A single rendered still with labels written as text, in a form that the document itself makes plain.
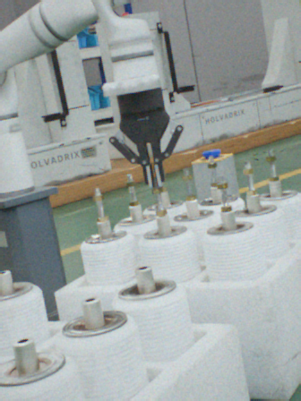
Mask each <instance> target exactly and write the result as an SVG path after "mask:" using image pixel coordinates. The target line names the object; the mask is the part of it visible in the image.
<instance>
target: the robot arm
mask: <svg viewBox="0 0 301 401"><path fill-rule="evenodd" d="M140 1H142V0H43V1H42V2H40V3H37V4H36V5H34V6H33V7H32V8H31V9H30V10H28V11H27V12H26V13H25V14H24V15H23V16H21V17H20V18H18V19H17V20H16V21H14V22H13V23H11V24H10V25H9V26H7V27H6V28H5V29H4V30H2V31H1V32H0V199H2V198H9V197H13V196H18V195H22V194H25V193H28V192H33V191H35V186H34V182H33V179H32V174H31V170H30V162H29V158H28V154H27V150H26V145H25V141H24V137H23V132H22V126H21V121H20V117H19V112H18V108H19V103H20V100H19V99H18V93H17V88H16V82H15V76H14V71H13V67H14V66H15V65H17V64H20V63H23V62H26V61H28V60H30V59H33V58H37V57H39V56H42V55H44V54H47V53H49V52H51V51H53V50H55V49H56V48H58V47H60V46H62V45H63V44H64V43H65V42H67V41H68V40H69V39H70V38H72V37H73V36H75V35H76V34H78V33H79V32H80V31H82V30H83V29H86V28H88V27H89V26H90V25H91V24H92V23H94V22H96V21H97V20H98V19H100V22H101V24H102V27H103V29H104V31H105V35H106V39H107V45H108V51H109V55H110V59H111V62H112V63H111V64H112V77H113V82H110V83H106V84H105V85H104V86H103V88H102V89H103V93H104V97H110V96H116V100H117V104H118V109H119V114H120V123H119V130H118V131H117V132H116V134H115V135H114V136H112V137H111V138H109V142H110V144H113V145H114V146H115V147H116V149H117V150H118V151H119V152H120V153H121V154H122V155H123V156H124V157H125V158H126V159H127V160H128V161H129V162H130V163H131V164H133V165H134V164H136V165H141V166H142V171H143V176H144V182H145V183H146V184H149V185H150V188H153V187H154V181H155V180H154V174H153V168H152V165H151V160H150V156H149V152H148V146H147V143H150V145H151V149H152V154H153V160H154V164H155V165H154V169H155V177H156V182H157V186H162V185H163V183H164V182H165V181H166V176H165V171H164V166H163V161H164V160H165V159H167V158H170V156H171V155H172V153H173V151H174V149H175V146H176V144H177V142H178V140H179V138H180V136H181V134H182V132H183V130H184V128H185V126H184V125H183V124H179V123H176V122H173V121H171V120H170V116H169V114H168V113H167V111H166V108H165V103H164V98H163V94H162V89H161V84H160V78H159V70H158V66H157V64H156V59H155V56H154V50H153V45H152V40H151V31H150V27H149V24H148V22H146V21H145V20H142V19H125V18H121V17H118V16H117V15H116V14H115V13H114V10H115V9H117V8H119V7H120V6H122V5H124V4H130V3H136V2H140ZM168 126H169V127H170V130H169V132H170V134H171V135H172V137H171V139H170V142H169V144H168V145H167V147H166V149H165V150H164V151H163V152H161V148H160V140H161V139H162V137H163V135H164V133H165V131H166V129H167V128H168ZM124 135H125V136H126V137H127V138H128V139H129V140H130V141H131V142H132V143H133V144H135V145H136V148H137V151H138V153H139V156H137V155H136V153H135V152H134V151H133V150H132V149H131V148H129V147H128V146H127V145H125V138H124Z"/></svg>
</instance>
